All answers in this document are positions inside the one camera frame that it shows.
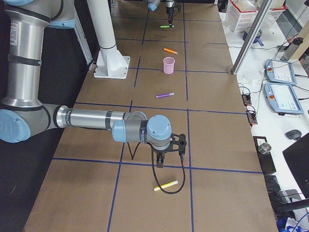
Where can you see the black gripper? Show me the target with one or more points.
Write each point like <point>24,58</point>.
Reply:
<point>159,152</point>
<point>170,7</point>

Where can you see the yellow highlighter pen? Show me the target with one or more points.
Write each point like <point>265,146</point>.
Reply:
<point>164,186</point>

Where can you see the orange highlighter pen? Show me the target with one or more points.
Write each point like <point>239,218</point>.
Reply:
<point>170,51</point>

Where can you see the purple highlighter pen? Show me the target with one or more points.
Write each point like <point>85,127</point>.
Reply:
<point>165,95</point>

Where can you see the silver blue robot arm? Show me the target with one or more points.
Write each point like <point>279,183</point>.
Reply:
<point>24,115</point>
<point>153,4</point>

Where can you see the pink mesh pen holder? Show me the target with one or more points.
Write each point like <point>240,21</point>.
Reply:
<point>168,65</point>

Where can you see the white plastic basket red rim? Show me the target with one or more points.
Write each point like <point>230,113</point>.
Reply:
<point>240,14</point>

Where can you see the lower black orange connector block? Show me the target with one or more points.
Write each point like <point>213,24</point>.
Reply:
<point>251,116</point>

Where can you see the black orange connector block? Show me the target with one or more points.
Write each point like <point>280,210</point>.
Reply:
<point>251,116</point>
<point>246,99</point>

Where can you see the small steel cup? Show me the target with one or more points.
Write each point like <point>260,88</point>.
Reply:
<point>264,148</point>

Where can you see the black flat box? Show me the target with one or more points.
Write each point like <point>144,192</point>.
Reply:
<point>266,161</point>

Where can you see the upper black orange connector block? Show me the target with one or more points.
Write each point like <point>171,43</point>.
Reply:
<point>246,99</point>

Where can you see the upper blue teach pendant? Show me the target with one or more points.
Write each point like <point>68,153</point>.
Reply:
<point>278,71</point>

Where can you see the blue teach pendant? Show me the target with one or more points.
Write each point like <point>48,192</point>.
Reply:
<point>282,98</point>
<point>278,71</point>

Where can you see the dark water bottle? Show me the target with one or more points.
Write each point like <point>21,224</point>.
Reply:
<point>292,47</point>

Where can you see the lower blue teach pendant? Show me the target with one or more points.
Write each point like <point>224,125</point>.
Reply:
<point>282,98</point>

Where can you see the black computer monitor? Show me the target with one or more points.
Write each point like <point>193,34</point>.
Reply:
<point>297,159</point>

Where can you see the black computer mouse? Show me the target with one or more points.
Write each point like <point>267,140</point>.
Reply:
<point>293,135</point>

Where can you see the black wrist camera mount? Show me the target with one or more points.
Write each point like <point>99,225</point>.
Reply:
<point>178,143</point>
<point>177,7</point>

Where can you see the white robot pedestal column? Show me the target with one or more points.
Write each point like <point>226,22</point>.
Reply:
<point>110,63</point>

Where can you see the aluminium frame post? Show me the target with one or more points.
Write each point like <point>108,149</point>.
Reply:
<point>251,36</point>

